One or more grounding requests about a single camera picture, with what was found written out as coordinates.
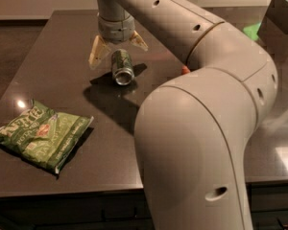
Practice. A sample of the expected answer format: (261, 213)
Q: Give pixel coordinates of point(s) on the dark drawer handle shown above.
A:
(119, 216)

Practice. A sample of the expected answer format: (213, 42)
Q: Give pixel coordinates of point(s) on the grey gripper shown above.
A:
(114, 30)

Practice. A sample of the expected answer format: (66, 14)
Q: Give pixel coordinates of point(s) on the red apple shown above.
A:
(185, 70)

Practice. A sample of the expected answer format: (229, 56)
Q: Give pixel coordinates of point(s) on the green chip bag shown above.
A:
(44, 136)

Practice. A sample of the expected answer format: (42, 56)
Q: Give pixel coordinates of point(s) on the green soda can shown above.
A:
(121, 67)

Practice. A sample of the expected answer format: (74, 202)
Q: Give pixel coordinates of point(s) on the dark grey box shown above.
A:
(274, 26)

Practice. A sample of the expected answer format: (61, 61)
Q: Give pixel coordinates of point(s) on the dark cabinet drawer front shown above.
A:
(71, 208)

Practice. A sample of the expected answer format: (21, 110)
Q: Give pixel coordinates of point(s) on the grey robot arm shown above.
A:
(191, 132)

